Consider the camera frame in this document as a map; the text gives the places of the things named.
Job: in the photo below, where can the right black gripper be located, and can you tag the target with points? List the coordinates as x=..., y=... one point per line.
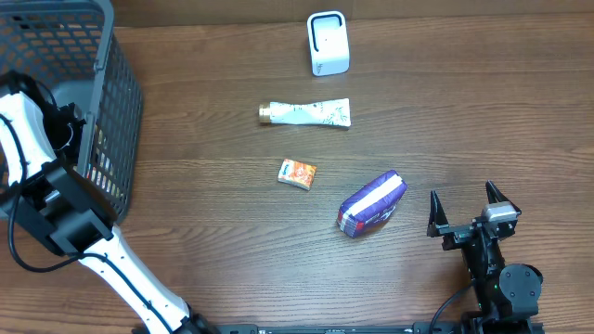
x=456, y=234

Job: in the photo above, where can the red purple pantyliner pack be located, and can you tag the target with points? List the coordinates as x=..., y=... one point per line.
x=371, y=205

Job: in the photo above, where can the white Pantene tube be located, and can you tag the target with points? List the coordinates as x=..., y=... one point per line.
x=330, y=113

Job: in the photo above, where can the small orange tissue pack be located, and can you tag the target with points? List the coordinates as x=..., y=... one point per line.
x=297, y=173

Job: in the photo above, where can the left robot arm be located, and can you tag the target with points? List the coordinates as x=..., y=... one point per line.
x=65, y=213

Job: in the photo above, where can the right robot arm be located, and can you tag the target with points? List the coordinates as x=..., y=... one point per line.
x=507, y=294

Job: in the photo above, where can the white barcode scanner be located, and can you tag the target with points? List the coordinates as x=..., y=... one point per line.
x=328, y=42

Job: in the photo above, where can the colourful snack bag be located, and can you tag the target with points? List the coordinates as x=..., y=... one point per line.
x=101, y=169

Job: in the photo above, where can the grey plastic mesh basket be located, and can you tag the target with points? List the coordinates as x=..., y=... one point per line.
x=71, y=48

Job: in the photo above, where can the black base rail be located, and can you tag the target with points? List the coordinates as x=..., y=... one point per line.
x=325, y=329

